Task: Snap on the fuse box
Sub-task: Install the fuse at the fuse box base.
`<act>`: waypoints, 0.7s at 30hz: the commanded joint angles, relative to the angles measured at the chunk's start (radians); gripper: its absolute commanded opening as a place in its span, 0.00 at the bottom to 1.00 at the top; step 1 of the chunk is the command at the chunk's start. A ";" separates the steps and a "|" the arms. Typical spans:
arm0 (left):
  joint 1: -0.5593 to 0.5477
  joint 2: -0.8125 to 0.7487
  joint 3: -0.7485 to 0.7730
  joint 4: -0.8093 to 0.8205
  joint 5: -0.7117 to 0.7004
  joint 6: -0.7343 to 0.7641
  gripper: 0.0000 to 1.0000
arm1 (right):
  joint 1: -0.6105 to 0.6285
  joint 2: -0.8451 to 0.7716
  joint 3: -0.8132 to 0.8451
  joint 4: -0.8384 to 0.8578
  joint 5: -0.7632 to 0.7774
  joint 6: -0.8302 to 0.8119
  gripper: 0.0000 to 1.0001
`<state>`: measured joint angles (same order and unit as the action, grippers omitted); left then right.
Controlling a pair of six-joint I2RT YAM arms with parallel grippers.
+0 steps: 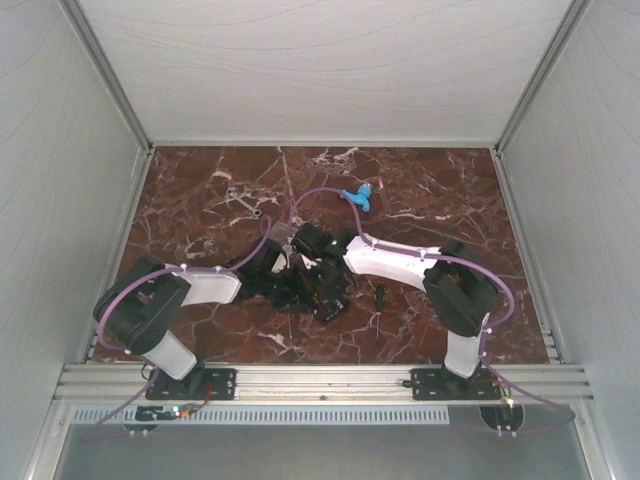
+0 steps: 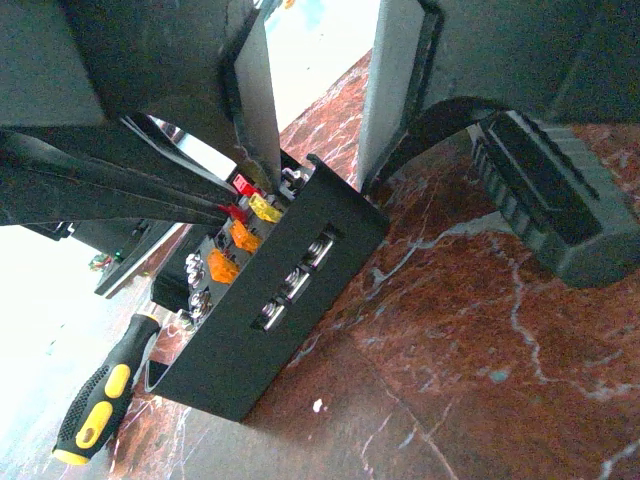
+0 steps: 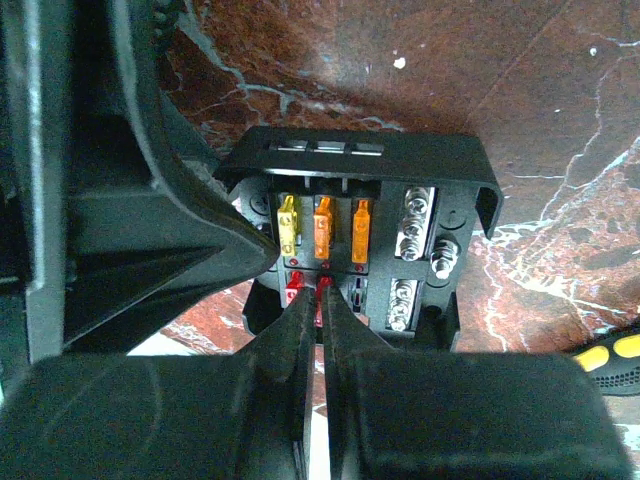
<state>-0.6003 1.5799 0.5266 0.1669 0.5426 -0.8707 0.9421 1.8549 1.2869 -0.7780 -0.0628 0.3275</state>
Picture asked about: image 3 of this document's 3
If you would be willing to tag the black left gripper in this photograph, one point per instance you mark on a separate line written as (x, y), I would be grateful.
(118, 223)

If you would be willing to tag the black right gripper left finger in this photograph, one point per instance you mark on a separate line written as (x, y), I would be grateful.
(239, 416)

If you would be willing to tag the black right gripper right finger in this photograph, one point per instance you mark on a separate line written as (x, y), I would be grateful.
(400, 414)

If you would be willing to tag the yellow black handle screwdriver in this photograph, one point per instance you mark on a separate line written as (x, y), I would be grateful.
(612, 362)

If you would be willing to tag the black fuse box base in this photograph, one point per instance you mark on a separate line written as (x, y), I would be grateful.
(385, 218)

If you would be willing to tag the yellow fuse in box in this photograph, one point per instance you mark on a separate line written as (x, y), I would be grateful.
(287, 219)

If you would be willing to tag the orange blade fuse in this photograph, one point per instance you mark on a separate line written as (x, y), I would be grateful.
(361, 224)
(323, 228)

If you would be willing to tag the red fuse in box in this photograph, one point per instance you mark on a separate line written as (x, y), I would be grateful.
(294, 285)

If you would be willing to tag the red blade fuse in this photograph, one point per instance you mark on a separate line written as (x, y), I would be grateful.
(322, 284)

